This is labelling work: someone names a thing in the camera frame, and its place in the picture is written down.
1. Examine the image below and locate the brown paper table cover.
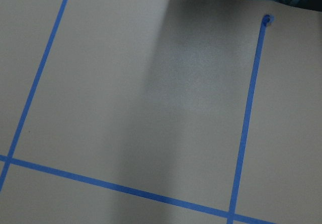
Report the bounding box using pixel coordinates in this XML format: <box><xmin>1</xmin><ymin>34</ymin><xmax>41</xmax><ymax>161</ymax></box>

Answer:
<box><xmin>1</xmin><ymin>0</ymin><xmax>321</xmax><ymax>223</ymax></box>

